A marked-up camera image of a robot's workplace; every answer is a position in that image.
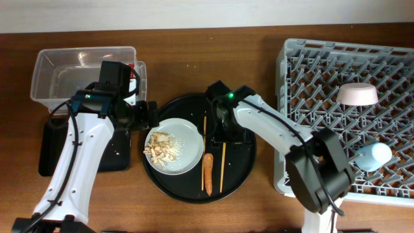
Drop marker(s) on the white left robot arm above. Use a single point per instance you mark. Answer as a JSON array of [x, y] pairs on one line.
[[95, 113]]

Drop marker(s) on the round black tray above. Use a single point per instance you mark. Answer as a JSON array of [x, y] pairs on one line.
[[239, 161]]

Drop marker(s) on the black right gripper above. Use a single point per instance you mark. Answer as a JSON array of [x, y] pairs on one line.
[[218, 133]]

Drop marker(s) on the light blue cup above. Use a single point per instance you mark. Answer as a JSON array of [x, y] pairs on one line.
[[373, 156]]

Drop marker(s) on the grey dishwasher rack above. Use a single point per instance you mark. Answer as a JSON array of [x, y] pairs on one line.
[[309, 74]]

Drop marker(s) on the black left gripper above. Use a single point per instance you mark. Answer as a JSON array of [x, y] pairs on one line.
[[143, 122]]

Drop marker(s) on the pink bowl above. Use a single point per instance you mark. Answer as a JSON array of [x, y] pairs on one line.
[[357, 94]]

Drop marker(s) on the orange carrot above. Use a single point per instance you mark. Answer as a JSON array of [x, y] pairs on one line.
[[208, 167]]

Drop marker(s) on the clear plastic bin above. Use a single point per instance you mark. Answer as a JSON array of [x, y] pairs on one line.
[[59, 73]]

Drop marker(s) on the black rectangular tray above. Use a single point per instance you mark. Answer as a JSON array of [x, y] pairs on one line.
[[116, 157]]

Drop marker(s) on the grey round plate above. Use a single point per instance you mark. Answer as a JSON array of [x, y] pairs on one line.
[[192, 145]]

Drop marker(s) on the peanut shells and rice scraps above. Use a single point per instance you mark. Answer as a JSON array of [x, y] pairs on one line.
[[163, 149]]

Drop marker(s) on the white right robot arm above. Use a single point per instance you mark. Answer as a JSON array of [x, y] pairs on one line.
[[319, 172]]

